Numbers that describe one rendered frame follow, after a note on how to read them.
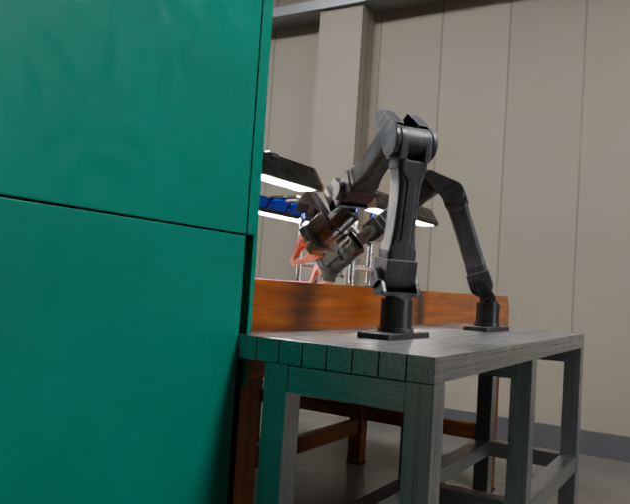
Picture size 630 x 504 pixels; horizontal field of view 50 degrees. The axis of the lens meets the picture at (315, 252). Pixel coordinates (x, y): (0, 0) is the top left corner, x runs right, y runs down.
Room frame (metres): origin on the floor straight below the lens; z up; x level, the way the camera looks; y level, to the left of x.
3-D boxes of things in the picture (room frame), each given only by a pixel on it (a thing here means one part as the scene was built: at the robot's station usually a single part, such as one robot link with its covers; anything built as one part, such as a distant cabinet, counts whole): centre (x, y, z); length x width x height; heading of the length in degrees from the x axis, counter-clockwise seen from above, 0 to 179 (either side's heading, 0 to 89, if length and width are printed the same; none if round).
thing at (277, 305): (2.02, -0.28, 0.67); 1.81 x 0.12 x 0.19; 149
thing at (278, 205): (2.90, 0.16, 1.08); 0.62 x 0.08 x 0.07; 149
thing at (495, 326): (1.85, -0.48, 0.71); 0.20 x 0.07 x 0.08; 149
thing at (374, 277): (1.34, -0.16, 0.77); 0.09 x 0.06 x 0.06; 111
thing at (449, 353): (1.72, -0.11, 0.65); 1.20 x 0.90 x 0.04; 149
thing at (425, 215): (2.61, -0.32, 1.08); 0.62 x 0.08 x 0.07; 149
